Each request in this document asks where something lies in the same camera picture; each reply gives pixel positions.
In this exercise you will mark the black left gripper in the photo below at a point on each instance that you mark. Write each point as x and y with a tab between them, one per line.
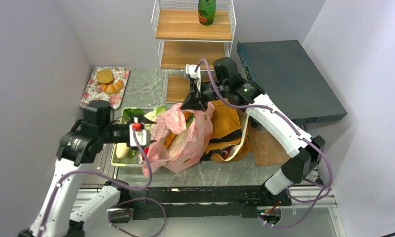
125	131

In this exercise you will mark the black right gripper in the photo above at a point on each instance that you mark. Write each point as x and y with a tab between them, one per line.
197	99

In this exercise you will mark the green cabbage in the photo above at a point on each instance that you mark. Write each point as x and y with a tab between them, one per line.
152	115

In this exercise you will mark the pink plastic bag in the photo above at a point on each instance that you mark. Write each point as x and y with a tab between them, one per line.
187	148

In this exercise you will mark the white daikon radish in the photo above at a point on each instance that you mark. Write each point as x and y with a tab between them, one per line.
122	151

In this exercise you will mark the brown paper grocery bag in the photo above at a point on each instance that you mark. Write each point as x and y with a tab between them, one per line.
229	141

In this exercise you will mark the green romaine lettuce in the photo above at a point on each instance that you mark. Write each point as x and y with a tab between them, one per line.
129	113

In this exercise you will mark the orange ruffled food piece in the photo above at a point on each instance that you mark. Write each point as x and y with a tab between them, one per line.
170	138

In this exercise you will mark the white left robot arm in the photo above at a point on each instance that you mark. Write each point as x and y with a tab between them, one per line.
75	155

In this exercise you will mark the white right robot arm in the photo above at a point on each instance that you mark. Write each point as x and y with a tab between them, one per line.
228	85

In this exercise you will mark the green plastic basket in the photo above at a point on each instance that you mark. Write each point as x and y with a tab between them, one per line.
135	160

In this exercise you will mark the croissant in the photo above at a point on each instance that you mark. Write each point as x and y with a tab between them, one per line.
113	88

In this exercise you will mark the floral tray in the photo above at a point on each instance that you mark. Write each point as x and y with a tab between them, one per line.
93	90

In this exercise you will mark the brown bread slice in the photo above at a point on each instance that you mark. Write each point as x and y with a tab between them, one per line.
105	76

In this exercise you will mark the metal baking tray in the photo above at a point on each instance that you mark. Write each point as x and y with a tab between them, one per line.
102	164

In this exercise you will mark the wooden board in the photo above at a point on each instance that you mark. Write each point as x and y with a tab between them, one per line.
266	149

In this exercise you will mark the grey metal equipment box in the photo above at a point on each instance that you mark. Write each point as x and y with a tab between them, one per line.
292	81

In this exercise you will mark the green glass bottle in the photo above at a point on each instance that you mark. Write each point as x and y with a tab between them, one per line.
206	11

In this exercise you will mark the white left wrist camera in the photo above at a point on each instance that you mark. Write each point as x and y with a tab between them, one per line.
138	135

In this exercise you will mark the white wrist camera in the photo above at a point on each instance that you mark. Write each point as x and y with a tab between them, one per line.
138	135
193	71

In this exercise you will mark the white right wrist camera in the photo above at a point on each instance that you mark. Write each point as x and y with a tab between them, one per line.
193	71

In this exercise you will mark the white wire wooden shelf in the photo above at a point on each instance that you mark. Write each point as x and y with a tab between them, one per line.
181	39

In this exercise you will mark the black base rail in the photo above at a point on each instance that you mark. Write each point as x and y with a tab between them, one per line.
203	201

